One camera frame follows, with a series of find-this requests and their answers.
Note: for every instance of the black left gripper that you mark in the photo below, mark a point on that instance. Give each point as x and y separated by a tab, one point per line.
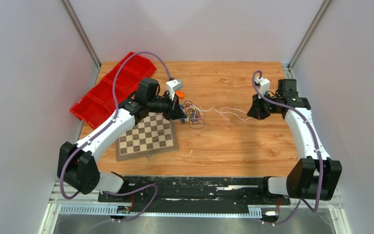
174	111

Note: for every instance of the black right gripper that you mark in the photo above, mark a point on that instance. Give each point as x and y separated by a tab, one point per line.
255	111

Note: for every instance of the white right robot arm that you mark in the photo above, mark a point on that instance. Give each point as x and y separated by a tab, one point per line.
315	175

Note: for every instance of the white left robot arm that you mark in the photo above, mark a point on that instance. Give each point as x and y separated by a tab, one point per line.
77	162

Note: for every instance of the orange pipe elbow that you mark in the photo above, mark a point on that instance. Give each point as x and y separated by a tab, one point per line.
180	95

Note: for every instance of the wooden chessboard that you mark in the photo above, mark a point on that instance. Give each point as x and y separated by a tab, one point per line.
152	135

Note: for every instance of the red plastic bin tray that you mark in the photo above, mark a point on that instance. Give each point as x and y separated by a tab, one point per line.
98	104

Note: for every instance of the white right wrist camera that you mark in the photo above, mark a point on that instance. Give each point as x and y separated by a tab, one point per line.
263	84

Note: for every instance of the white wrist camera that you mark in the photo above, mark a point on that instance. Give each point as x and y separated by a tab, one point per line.
263	84
172	86

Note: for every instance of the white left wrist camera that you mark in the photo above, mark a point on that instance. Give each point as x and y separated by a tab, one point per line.
172	86

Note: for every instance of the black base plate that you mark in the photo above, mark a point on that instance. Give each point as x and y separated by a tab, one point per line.
200	195

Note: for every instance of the aluminium frame rail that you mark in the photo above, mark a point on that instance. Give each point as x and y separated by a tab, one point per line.
88	205

